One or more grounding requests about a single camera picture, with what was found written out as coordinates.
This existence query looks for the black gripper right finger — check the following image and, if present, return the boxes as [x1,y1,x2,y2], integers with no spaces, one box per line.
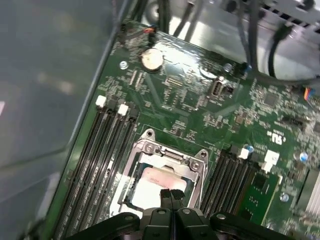
[170,188,293,240]

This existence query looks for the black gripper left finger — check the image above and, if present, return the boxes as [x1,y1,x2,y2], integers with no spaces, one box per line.
[65,188,174,240]

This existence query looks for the silver square CPU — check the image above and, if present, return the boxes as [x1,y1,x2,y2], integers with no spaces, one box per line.
[129,166,188,210]

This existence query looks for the RAM slot black clips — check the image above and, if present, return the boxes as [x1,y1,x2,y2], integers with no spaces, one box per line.
[199,144,240,218]
[67,99,118,240]
[219,151,261,218]
[94,111,140,226]

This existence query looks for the CPU socket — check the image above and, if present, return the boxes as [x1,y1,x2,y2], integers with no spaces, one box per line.
[109,127,210,218]

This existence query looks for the green RAM stick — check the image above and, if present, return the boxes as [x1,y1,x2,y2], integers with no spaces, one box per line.
[236,171,285,225]

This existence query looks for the silver finned heat sink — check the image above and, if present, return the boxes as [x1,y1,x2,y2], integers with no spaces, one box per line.
[296,169,320,216]

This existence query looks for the green motherboard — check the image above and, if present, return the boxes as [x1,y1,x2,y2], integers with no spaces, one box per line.
[53,19,320,240]

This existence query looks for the silver USB port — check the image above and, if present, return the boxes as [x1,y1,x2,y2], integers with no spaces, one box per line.
[210,76,225,98]

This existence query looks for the silver coin battery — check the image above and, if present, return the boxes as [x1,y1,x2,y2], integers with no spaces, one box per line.
[140,47,165,74]

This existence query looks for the dark grey PC case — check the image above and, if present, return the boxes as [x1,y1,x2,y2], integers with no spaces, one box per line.
[0,0,320,240]

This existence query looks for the black cable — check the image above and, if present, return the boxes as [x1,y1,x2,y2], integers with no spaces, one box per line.
[268,22,295,77]
[234,0,320,87]

